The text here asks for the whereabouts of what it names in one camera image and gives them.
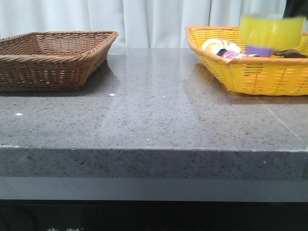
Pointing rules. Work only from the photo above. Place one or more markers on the yellow tape roll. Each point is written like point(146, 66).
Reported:
point(271, 33)

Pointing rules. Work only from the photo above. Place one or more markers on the white bread roll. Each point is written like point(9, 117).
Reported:
point(214, 45)

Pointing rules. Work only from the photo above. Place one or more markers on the white curtain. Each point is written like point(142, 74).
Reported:
point(140, 23)

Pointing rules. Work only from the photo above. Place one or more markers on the pink black snack packet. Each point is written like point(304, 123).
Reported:
point(231, 54)

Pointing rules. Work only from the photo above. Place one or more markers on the yellow woven basket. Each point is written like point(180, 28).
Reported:
point(271, 76)

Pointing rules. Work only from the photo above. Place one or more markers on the brown wicker basket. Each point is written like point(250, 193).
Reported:
point(52, 60)

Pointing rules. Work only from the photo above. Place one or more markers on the purple foam block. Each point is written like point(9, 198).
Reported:
point(259, 51)

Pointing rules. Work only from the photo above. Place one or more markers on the brown pastry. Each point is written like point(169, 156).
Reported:
point(289, 53)

